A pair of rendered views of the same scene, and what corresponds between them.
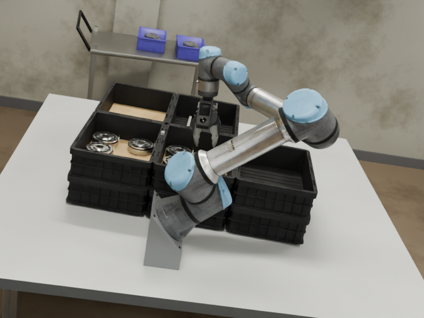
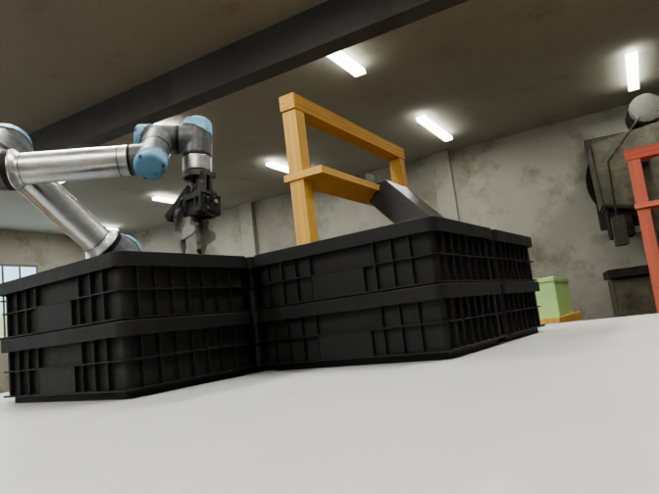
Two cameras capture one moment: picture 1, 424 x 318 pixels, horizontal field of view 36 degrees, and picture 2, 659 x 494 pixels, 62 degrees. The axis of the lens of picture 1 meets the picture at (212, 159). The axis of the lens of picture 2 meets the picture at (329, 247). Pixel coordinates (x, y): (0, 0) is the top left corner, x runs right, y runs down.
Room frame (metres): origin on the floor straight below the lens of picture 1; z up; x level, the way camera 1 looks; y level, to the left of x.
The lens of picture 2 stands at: (3.25, -0.89, 0.78)
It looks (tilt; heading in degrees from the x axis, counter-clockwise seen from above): 8 degrees up; 125
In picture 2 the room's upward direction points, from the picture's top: 7 degrees counter-clockwise
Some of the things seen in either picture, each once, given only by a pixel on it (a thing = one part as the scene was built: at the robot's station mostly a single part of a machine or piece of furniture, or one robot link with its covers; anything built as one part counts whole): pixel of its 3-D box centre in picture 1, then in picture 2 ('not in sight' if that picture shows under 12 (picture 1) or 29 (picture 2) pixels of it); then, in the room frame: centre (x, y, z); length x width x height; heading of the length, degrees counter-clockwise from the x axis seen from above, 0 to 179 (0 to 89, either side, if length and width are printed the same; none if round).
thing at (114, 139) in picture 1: (105, 137); not in sight; (2.39, 0.44, 0.86); 0.10 x 0.10 x 0.01
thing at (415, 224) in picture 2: (205, 115); (373, 248); (2.68, 0.07, 0.92); 0.40 x 0.30 x 0.02; 1
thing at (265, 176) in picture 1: (272, 177); (125, 302); (2.29, -0.24, 0.87); 0.40 x 0.30 x 0.11; 1
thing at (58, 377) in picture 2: (266, 201); (128, 357); (2.29, -0.24, 0.76); 0.40 x 0.30 x 0.12; 1
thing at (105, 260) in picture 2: (274, 166); (124, 275); (2.29, -0.24, 0.92); 0.40 x 0.30 x 0.02; 1
